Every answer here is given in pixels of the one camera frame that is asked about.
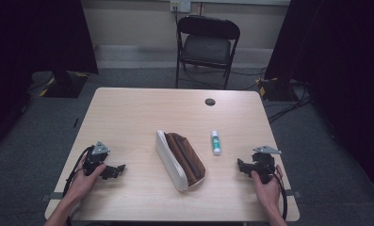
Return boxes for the person's left hand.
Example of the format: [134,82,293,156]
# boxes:
[63,154,108,205]

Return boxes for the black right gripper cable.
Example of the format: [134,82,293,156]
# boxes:
[270,171,289,221]

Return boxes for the person's right hand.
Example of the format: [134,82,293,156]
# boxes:
[250,165,285,214]

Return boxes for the dark curtain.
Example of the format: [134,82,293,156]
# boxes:
[264,0,374,202]

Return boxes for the black folding chair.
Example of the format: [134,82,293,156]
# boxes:
[175,14,241,90]

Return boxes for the white and brown pencil case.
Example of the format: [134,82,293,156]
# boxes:
[154,129,207,193]

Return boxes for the black floor cables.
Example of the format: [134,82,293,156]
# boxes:
[267,82,313,125]
[178,64,268,92]

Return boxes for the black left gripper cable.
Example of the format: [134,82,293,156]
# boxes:
[61,145,95,199]

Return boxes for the white wall socket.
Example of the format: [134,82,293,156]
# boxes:
[170,0,192,14]

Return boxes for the black stand base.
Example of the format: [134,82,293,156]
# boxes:
[257,76,302,103]
[42,70,90,99]

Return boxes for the grey table strap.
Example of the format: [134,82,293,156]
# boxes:
[284,188,302,199]

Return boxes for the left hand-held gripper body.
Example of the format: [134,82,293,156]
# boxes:
[82,140,113,177]

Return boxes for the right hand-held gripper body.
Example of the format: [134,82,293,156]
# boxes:
[251,145,283,185]

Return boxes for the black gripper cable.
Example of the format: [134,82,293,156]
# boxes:
[61,145,95,199]
[270,171,289,221]

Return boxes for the white green glue stick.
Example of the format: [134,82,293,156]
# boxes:
[210,130,222,156]

